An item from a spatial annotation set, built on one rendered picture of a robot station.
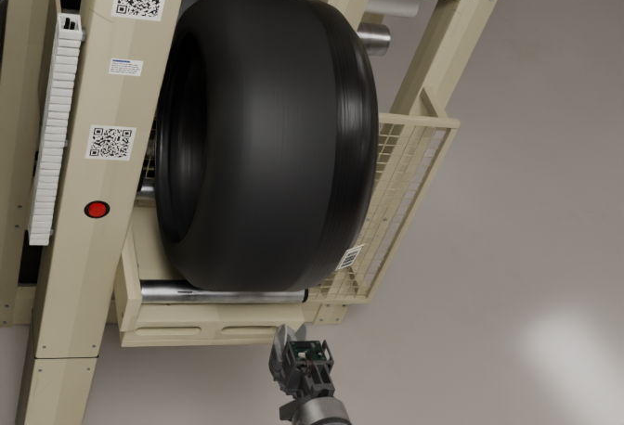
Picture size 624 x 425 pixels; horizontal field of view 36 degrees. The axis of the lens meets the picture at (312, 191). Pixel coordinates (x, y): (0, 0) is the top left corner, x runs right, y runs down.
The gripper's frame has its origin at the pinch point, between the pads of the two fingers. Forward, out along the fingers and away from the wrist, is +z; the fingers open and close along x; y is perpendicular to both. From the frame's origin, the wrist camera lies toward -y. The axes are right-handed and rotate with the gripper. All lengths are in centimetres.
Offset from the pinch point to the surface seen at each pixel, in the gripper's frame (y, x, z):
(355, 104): 41.6, -5.2, 11.5
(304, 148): 35.7, 3.8, 6.4
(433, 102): 7, -58, 73
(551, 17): -64, -251, 300
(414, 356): -91, -90, 78
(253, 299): -7.7, -0.3, 17.0
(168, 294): -6.7, 16.8, 17.3
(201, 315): -11.6, 9.5, 16.8
